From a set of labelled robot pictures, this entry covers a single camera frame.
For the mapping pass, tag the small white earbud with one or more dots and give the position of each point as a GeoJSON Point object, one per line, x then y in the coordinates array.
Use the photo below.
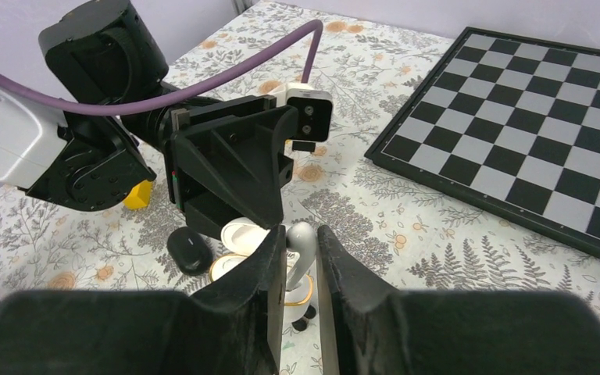
{"type": "Point", "coordinates": [301, 239]}

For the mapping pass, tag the black oval earbud case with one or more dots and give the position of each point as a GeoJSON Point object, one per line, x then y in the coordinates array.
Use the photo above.
{"type": "Point", "coordinates": [189, 251]}

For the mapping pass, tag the single black earbud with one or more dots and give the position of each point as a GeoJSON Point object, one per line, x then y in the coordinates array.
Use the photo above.
{"type": "Point", "coordinates": [302, 323]}

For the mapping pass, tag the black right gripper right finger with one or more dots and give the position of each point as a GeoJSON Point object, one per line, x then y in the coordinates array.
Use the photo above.
{"type": "Point", "coordinates": [367, 326]}

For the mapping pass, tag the yellow block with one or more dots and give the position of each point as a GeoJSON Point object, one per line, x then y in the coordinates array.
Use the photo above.
{"type": "Point", "coordinates": [139, 196]}

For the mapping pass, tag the white earbud charging case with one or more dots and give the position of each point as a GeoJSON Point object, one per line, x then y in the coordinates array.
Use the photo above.
{"type": "Point", "coordinates": [241, 237]}

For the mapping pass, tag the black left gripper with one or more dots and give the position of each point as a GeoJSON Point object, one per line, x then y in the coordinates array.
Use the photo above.
{"type": "Point", "coordinates": [226, 161]}

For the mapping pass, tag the floral patterned table mat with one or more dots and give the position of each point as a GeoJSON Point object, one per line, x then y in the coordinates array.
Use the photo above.
{"type": "Point", "coordinates": [410, 235]}

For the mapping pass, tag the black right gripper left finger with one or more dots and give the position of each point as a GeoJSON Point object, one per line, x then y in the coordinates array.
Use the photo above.
{"type": "Point", "coordinates": [231, 326]}

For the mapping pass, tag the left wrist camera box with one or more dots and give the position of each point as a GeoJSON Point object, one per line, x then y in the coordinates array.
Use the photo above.
{"type": "Point", "coordinates": [315, 109]}

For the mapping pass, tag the black white checkerboard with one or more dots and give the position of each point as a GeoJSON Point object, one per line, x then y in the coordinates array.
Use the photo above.
{"type": "Point", "coordinates": [511, 125]}

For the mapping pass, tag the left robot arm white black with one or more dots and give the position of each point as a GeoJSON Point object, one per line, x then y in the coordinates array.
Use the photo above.
{"type": "Point", "coordinates": [84, 154]}

